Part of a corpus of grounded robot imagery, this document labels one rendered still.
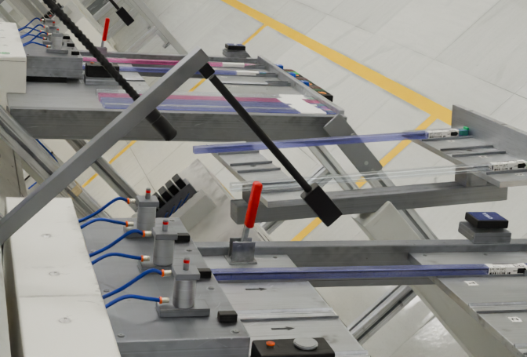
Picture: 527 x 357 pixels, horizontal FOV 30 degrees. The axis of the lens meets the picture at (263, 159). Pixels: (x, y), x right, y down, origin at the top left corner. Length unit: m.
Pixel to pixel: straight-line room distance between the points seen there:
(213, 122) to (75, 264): 1.07
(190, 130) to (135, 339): 1.17
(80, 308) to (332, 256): 0.51
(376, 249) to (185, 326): 0.48
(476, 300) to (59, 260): 0.53
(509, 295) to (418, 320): 1.44
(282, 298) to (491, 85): 2.33
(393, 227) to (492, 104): 1.75
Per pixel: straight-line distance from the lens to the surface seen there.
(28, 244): 1.09
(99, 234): 1.18
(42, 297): 0.96
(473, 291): 1.30
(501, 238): 1.46
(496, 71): 3.50
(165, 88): 0.95
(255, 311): 1.15
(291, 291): 1.22
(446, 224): 2.97
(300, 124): 2.12
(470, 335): 1.78
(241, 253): 1.28
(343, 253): 1.36
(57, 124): 2.01
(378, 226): 1.62
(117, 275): 1.07
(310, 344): 0.97
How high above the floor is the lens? 1.61
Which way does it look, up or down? 23 degrees down
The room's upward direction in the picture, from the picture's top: 41 degrees counter-clockwise
